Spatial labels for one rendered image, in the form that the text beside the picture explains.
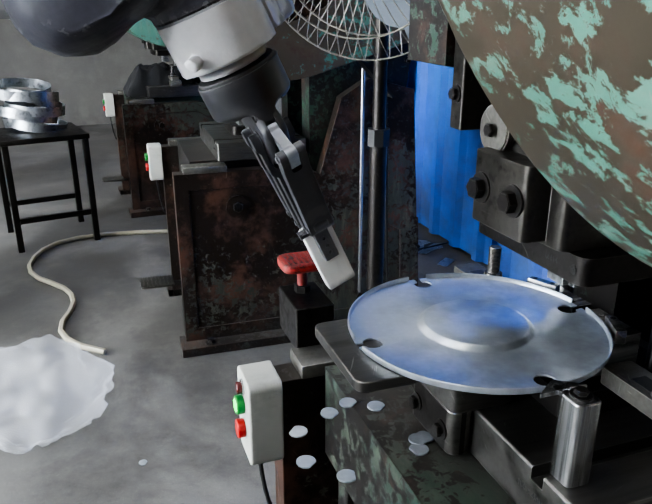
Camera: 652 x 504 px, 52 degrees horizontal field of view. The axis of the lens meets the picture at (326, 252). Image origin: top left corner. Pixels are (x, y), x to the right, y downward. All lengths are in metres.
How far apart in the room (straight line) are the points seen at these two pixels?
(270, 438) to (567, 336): 0.45
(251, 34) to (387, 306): 0.39
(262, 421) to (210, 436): 0.98
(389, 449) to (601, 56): 0.61
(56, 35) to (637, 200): 0.41
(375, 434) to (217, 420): 1.23
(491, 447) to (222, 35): 0.50
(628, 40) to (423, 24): 0.60
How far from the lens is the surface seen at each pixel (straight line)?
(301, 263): 1.01
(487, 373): 0.69
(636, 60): 0.25
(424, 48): 0.84
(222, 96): 0.57
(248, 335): 2.40
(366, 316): 0.79
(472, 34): 0.33
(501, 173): 0.73
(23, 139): 3.44
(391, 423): 0.85
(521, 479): 0.73
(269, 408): 0.98
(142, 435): 2.00
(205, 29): 0.55
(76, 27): 0.54
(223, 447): 1.91
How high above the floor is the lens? 1.12
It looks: 20 degrees down
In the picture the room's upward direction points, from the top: straight up
